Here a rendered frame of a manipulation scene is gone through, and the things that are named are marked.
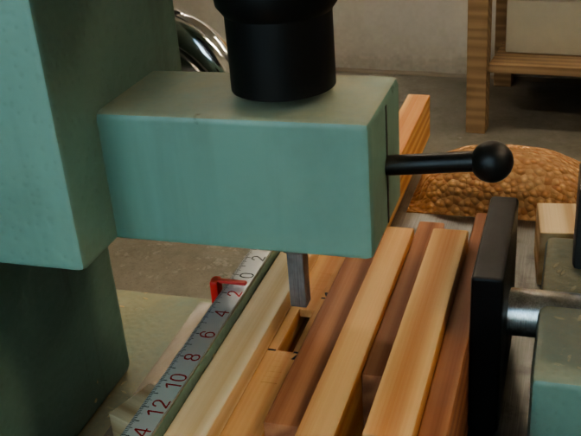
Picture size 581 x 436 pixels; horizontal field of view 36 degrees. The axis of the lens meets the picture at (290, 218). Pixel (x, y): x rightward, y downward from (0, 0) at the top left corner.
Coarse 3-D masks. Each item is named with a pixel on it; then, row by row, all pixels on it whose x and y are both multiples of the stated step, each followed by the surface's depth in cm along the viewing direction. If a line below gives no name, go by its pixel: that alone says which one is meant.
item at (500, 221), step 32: (512, 224) 45; (480, 256) 43; (512, 256) 46; (480, 288) 41; (512, 288) 46; (480, 320) 42; (512, 320) 45; (480, 352) 43; (480, 384) 44; (480, 416) 44
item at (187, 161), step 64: (128, 128) 43; (192, 128) 42; (256, 128) 41; (320, 128) 40; (384, 128) 42; (128, 192) 44; (192, 192) 43; (256, 192) 42; (320, 192) 41; (384, 192) 43
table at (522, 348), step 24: (408, 192) 72; (408, 216) 68; (432, 216) 67; (456, 216) 67; (528, 240) 63; (528, 264) 60; (528, 288) 57; (528, 360) 51; (528, 384) 49; (504, 408) 47; (528, 408) 47; (480, 432) 46; (504, 432) 45
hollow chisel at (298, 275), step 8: (288, 256) 47; (296, 256) 47; (304, 256) 47; (288, 264) 47; (296, 264) 47; (304, 264) 47; (288, 272) 47; (296, 272) 47; (304, 272) 47; (296, 280) 47; (304, 280) 47; (296, 288) 48; (304, 288) 48; (296, 296) 48; (304, 296) 48; (296, 304) 48; (304, 304) 48
